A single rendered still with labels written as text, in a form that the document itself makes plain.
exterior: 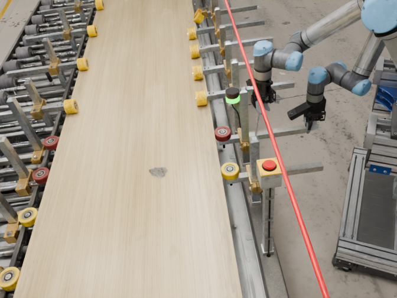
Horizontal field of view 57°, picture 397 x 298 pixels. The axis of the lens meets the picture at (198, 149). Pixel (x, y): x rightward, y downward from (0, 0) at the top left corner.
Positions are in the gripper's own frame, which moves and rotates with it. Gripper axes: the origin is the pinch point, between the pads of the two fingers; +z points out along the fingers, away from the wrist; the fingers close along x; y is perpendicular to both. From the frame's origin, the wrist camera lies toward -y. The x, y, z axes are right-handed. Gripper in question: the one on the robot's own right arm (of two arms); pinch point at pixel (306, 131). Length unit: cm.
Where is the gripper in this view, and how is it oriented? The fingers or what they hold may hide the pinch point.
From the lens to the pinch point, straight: 191.2
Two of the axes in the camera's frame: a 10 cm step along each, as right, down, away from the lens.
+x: -0.8, -6.9, 7.2
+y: 9.9, -1.4, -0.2
